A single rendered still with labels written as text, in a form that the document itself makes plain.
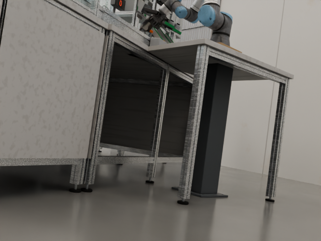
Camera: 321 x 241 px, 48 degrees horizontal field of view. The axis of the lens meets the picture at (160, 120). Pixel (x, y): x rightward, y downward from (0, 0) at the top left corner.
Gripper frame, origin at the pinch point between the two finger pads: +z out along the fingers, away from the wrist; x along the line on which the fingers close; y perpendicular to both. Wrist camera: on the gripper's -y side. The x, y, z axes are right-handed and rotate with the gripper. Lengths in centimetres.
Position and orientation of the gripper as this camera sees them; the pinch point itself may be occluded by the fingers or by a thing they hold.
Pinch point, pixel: (141, 30)
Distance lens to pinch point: 271.6
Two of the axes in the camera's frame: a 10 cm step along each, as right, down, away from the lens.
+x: 4.2, 0.9, 9.0
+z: -7.2, 6.4, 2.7
